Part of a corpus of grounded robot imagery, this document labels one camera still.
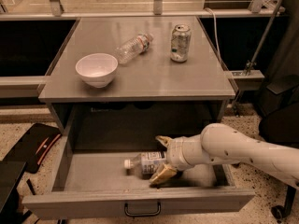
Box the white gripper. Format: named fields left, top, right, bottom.
left=149, top=134, right=206, bottom=185

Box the blue label plastic bottle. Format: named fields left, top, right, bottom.
left=124, top=151, right=166, bottom=175

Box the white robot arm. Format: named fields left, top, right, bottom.
left=149, top=123, right=299, bottom=189

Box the open grey top drawer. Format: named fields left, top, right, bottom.
left=23, top=126, right=254, bottom=219

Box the grey cabinet with counter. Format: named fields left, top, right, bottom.
left=37, top=15, right=236, bottom=152

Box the clear plastic water bottle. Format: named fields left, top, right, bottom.
left=116, top=33, right=153, bottom=64

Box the white ceramic bowl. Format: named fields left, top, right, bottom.
left=75, top=53, right=118, bottom=88

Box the crushed silver soda can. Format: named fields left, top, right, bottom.
left=170, top=24, right=192, bottom=63

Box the black office chair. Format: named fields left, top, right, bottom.
left=230, top=75, right=299, bottom=220

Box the metal rod with clamp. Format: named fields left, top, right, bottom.
left=242, top=0, right=283, bottom=76

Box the black flat panel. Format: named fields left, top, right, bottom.
left=0, top=161, right=26, bottom=214

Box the black drawer handle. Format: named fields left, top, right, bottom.
left=124, top=203, right=162, bottom=217

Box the white cable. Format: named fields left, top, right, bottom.
left=204, top=7, right=222, bottom=65

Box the grey metal rail frame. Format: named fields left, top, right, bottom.
left=0, top=0, right=285, bottom=20

